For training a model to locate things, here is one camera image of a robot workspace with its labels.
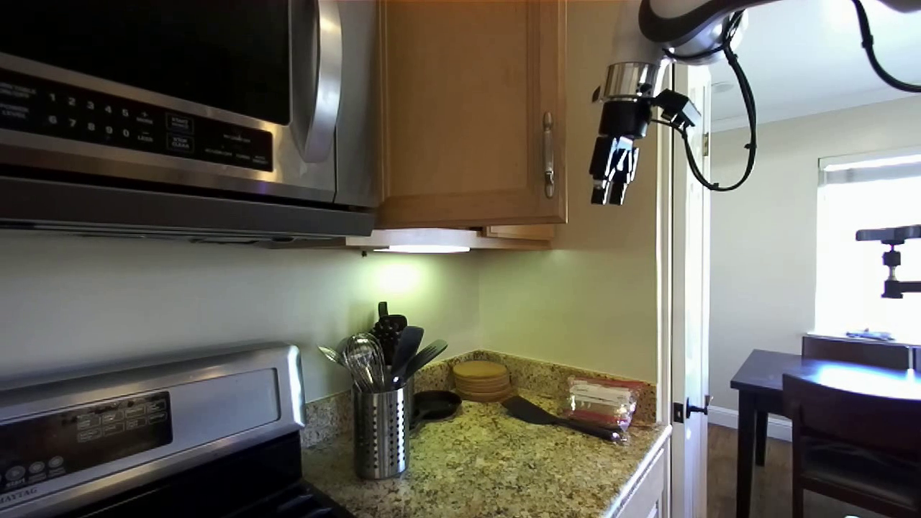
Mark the bright window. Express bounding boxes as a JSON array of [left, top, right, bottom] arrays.
[[812, 149, 921, 346]]

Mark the dark slotted turner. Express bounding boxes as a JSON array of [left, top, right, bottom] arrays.
[[385, 323, 428, 389]]

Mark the brushed metal door handle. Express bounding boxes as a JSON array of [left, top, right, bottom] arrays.
[[542, 108, 561, 202]]

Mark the perforated steel utensil holder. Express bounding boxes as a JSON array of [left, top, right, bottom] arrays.
[[350, 380, 417, 484]]

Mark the silver ladle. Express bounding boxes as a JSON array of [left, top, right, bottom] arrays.
[[316, 342, 355, 375]]

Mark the dark wooden dining table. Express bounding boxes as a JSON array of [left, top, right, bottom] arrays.
[[727, 346, 921, 518]]

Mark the black hanging cable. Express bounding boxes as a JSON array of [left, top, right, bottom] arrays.
[[850, 0, 921, 97]]

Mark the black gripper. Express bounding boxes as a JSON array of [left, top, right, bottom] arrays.
[[586, 93, 660, 206]]

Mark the black looped cable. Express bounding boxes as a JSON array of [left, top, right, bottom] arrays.
[[673, 9, 762, 195]]

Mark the black ladle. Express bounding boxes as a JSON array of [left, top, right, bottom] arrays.
[[368, 298, 412, 366]]

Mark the black spatula with long handle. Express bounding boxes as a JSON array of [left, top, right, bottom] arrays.
[[500, 390, 627, 445]]

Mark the round wooden board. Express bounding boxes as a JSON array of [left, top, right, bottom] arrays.
[[447, 357, 519, 405]]

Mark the white room door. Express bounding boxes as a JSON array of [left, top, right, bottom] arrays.
[[660, 60, 717, 518]]

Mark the white base cabinet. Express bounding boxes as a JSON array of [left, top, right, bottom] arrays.
[[602, 422, 677, 518]]

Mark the steel microwave door handle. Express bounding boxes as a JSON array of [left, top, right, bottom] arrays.
[[287, 0, 346, 167]]

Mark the black door latch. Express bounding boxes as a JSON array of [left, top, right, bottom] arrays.
[[668, 395, 715, 425]]

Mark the clear bag with red contents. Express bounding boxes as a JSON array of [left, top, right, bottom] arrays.
[[561, 375, 645, 437]]

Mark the black cooking spoon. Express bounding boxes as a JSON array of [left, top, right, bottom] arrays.
[[405, 337, 451, 386]]

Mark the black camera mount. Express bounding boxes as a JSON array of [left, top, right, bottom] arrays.
[[853, 222, 921, 303]]

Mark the wooden cabinet door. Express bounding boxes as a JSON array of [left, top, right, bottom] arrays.
[[375, 0, 569, 231]]

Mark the stainless steel microwave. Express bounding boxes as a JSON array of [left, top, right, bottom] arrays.
[[0, 0, 379, 247]]

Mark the under cabinet light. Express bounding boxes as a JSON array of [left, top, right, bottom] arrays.
[[343, 224, 483, 258]]

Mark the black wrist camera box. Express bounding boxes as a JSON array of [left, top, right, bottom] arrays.
[[650, 87, 704, 133]]

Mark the stainless black gas stove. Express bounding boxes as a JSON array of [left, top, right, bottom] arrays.
[[0, 342, 350, 518]]

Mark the dark wooden chair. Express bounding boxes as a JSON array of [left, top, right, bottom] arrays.
[[797, 331, 919, 375], [779, 369, 921, 518]]

